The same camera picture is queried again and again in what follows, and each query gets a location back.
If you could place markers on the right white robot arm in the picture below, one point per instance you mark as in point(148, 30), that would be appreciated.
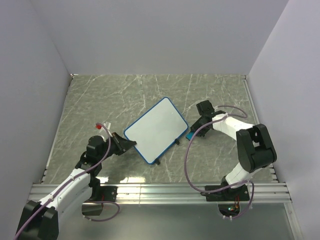
point(255, 151)

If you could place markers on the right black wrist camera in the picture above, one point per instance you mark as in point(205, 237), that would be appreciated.
point(205, 108)

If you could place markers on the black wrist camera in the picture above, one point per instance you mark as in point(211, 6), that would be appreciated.
point(205, 108)
point(95, 146)

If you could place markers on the aluminium front rail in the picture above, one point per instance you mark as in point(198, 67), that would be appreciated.
point(174, 211)

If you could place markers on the blue whiteboard eraser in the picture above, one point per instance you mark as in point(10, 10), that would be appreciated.
point(189, 136)

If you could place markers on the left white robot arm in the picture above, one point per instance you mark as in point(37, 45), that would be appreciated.
point(42, 219)

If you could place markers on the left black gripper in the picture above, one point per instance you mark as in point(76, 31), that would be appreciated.
point(122, 144)

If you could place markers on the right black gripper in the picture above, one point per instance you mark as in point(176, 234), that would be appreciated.
point(195, 126)

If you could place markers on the blue framed small whiteboard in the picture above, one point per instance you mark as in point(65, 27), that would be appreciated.
point(156, 130)

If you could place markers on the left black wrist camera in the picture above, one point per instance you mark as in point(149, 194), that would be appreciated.
point(95, 146)

